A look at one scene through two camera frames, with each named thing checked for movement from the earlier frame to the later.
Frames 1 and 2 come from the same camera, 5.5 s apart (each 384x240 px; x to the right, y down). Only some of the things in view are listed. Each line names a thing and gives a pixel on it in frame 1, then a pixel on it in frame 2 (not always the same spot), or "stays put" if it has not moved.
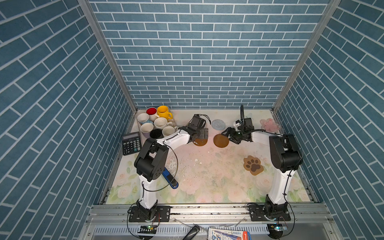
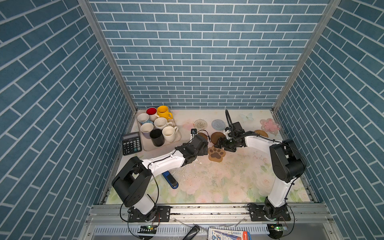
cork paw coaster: [253, 164] → [216, 154]
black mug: [156, 133] stays put
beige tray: [156, 122] stays put
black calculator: [131, 143] stays put
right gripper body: [236, 136] → [229, 144]
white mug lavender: [146, 128] stays put
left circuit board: [148, 229] stays put
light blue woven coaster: [218, 124] stays put
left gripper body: [199, 133] → [202, 151]
